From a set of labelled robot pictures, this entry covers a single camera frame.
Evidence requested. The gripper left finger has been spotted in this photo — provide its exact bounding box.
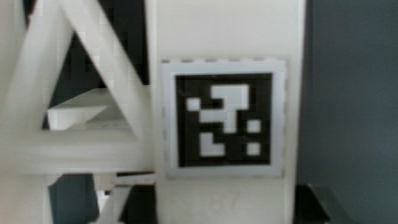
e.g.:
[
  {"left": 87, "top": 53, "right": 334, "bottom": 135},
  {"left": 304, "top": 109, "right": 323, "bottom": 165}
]
[{"left": 87, "top": 186, "right": 158, "bottom": 224}]

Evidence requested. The white chair back frame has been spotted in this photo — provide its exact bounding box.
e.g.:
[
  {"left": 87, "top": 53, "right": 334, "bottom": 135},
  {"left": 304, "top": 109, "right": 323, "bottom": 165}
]
[{"left": 0, "top": 0, "right": 305, "bottom": 224}]

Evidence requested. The white chair seat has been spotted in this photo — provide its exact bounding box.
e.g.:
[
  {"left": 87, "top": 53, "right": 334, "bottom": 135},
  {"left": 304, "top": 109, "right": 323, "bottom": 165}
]
[{"left": 48, "top": 88, "right": 154, "bottom": 174}]

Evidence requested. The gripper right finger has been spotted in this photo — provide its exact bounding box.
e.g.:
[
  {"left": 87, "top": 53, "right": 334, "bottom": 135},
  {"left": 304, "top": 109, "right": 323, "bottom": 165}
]
[{"left": 293, "top": 184, "right": 359, "bottom": 224}]

